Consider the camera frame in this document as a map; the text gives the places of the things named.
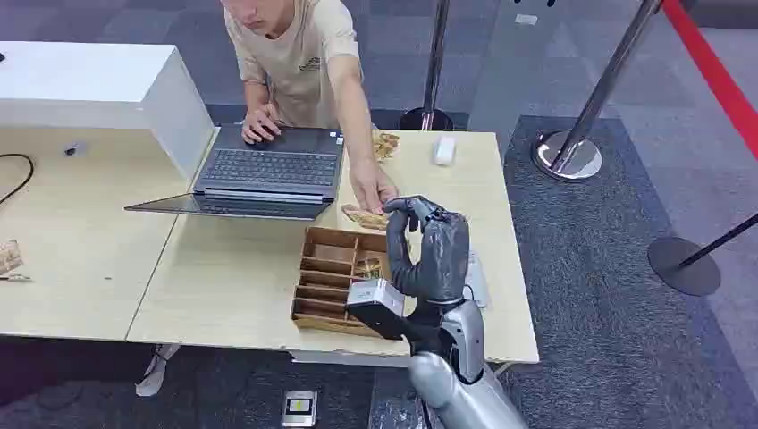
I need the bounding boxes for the dark grey laptop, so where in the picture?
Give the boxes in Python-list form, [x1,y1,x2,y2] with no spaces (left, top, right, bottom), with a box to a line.
[124,122,347,223]

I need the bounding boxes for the silver floor socket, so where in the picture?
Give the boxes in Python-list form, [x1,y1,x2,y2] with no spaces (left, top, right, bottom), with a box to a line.
[280,390,318,429]

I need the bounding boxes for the black cable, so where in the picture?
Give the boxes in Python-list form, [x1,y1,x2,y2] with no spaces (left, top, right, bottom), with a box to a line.
[0,153,36,206]

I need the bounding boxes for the cards inside wooden box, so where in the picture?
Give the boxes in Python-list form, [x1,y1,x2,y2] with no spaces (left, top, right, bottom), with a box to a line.
[354,257,384,281]

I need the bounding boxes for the stack of printed cards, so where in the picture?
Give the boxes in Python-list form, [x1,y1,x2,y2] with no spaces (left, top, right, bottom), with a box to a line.
[371,130,401,164]

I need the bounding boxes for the chrome stanchion with dark base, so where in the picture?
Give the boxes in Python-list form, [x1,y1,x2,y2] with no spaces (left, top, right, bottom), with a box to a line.
[399,0,455,132]

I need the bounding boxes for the printed card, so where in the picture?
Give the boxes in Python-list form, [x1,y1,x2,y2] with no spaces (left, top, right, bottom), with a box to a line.
[341,203,391,231]

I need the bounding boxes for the person's left hand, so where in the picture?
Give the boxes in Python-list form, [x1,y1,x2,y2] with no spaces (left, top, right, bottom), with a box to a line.
[349,159,400,215]

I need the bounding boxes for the small white device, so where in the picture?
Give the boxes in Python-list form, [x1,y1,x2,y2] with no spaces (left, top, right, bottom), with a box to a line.
[431,135,458,167]

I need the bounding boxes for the wooden card box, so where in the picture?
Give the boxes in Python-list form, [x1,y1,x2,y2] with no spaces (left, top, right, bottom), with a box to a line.
[290,225,417,341]

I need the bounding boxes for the flat white device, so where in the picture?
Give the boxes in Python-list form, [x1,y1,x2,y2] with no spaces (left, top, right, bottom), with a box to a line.
[465,250,492,310]

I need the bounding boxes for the person's right hand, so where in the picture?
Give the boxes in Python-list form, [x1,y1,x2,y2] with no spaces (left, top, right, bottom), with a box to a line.
[240,105,283,146]

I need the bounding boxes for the person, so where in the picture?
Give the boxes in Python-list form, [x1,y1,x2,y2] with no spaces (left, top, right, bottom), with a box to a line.
[220,0,400,215]

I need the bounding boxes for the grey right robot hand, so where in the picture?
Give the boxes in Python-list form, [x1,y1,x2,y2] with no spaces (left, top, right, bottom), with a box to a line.
[383,195,472,305]

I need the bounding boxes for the loose printed cards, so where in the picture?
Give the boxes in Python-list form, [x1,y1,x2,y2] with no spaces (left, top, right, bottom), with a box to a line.
[0,239,24,277]

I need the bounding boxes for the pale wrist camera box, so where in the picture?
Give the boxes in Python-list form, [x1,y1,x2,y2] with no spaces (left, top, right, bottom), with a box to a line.
[345,278,411,343]

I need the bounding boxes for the red barrier belt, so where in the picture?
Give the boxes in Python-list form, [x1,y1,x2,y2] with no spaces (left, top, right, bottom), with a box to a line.
[660,0,758,162]

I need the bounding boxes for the white desk leg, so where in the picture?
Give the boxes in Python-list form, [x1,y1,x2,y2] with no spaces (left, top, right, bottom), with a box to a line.
[134,343,181,399]

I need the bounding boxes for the white cabinet box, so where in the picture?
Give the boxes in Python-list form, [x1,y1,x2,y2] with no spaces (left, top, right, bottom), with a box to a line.
[0,40,216,182]

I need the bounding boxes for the black stanchion with grey base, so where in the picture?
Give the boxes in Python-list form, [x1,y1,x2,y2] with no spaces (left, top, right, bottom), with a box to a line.
[646,213,758,298]

